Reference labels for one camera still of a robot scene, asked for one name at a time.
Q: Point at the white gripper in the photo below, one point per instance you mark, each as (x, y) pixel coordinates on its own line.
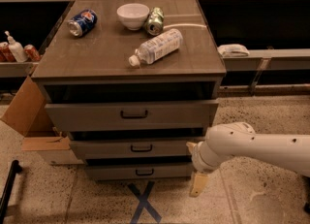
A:
(198, 159)

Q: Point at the grey drawer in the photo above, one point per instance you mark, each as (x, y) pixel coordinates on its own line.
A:
(142, 171)
(132, 148)
(132, 116)

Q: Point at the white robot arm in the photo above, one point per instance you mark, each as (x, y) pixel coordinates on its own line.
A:
(223, 142)

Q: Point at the grey top drawer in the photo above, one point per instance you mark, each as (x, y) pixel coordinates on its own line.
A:
(132, 116)

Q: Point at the grey bottom drawer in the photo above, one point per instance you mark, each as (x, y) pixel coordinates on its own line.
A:
(142, 171)

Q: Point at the grey drawer cabinet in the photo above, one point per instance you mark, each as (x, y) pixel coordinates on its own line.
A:
(95, 69)

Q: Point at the black right base bar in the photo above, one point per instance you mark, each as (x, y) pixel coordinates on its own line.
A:
(307, 186)

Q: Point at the black base bar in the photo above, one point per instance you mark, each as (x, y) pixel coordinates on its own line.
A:
(307, 186)
(14, 170)

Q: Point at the white folded cloth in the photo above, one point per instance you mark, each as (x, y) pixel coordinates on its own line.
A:
(233, 50)

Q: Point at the clear plastic water bottle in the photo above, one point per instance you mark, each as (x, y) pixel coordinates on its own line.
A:
(156, 48)

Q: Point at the green soda can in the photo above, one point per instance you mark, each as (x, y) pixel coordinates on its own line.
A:
(155, 21)

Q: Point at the white ceramic bowl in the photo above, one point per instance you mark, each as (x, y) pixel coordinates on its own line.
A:
(133, 15)

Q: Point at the brown cardboard box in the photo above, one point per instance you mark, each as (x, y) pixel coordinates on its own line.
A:
(26, 114)

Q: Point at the black left base bar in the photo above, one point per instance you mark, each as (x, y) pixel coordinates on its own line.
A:
(14, 170)

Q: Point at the blue pepsi can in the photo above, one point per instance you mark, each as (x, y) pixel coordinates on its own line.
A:
(82, 23)

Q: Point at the red soda can right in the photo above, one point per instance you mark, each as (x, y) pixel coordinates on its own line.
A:
(32, 53)

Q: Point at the red soda can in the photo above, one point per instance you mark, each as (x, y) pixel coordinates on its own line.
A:
(5, 53)
(32, 53)

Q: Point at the red soda can left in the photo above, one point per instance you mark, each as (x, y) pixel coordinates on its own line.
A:
(5, 53)

